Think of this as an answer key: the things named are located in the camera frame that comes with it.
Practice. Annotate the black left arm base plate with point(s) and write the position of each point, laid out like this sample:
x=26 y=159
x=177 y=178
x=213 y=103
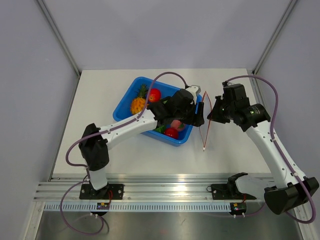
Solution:
x=111 y=191

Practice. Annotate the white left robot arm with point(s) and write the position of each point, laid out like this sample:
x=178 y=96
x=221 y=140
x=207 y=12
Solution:
x=97 y=141

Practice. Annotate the blue plastic bin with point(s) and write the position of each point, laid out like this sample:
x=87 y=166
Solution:
x=123 y=109

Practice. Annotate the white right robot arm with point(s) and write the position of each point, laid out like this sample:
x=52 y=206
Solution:
x=292 y=187

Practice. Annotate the red toy apple top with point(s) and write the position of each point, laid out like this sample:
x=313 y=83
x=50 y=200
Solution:
x=154 y=95

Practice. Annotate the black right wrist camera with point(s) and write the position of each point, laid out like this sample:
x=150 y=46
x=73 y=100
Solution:
x=234 y=92

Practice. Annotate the green toy lettuce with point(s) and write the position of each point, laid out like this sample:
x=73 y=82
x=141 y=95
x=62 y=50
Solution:
x=160 y=129

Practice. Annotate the aluminium table rail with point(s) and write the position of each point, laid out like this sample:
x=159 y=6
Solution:
x=140 y=187

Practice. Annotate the toy pineapple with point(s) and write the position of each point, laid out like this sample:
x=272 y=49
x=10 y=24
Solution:
x=138 y=103

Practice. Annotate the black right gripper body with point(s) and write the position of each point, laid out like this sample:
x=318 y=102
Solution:
x=222 y=111

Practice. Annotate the pink toy peach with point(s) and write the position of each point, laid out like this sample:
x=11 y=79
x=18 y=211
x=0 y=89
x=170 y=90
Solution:
x=178 y=125

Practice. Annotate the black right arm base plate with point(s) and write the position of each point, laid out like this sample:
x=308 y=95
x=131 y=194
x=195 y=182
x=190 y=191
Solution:
x=220 y=191

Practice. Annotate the red toy apple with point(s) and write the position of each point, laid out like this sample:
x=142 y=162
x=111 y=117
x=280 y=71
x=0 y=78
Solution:
x=172 y=133
x=154 y=95

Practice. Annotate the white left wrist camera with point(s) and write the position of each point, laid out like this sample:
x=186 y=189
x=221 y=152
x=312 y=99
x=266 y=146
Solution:
x=193 y=89

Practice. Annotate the white slotted cable duct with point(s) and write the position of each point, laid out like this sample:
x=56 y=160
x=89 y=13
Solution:
x=203 y=207

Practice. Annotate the red toy apple bottom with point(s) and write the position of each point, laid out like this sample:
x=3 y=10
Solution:
x=172 y=133

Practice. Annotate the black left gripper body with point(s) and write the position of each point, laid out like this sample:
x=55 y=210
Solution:
x=187 y=116

